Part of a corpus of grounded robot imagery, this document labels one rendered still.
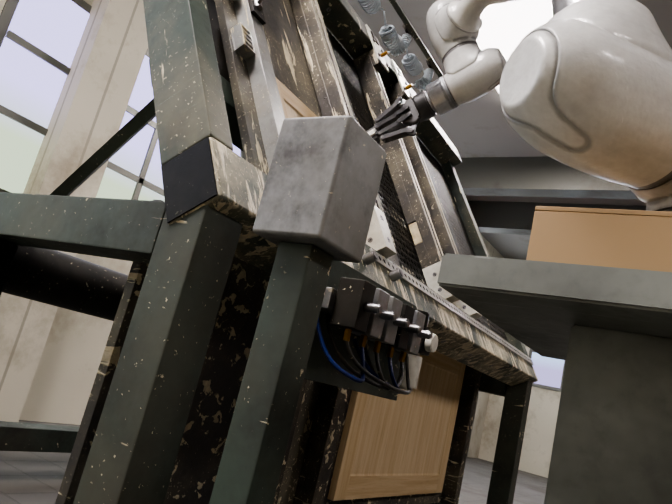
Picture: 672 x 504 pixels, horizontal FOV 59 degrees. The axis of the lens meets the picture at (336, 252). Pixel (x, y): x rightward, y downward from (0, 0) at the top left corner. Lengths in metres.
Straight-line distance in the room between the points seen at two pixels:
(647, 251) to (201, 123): 0.68
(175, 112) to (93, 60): 2.49
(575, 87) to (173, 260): 0.60
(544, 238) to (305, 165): 0.33
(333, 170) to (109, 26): 2.92
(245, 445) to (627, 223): 0.53
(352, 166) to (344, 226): 0.08
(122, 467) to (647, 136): 0.80
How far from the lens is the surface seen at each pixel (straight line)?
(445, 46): 1.65
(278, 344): 0.80
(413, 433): 2.27
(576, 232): 0.71
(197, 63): 1.09
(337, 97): 1.72
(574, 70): 0.73
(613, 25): 0.80
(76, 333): 3.70
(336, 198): 0.79
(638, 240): 0.69
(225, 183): 0.93
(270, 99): 1.31
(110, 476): 0.94
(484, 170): 6.15
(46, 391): 3.69
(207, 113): 1.01
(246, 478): 0.81
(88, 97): 3.49
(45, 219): 1.23
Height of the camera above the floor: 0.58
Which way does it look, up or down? 12 degrees up
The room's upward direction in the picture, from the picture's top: 14 degrees clockwise
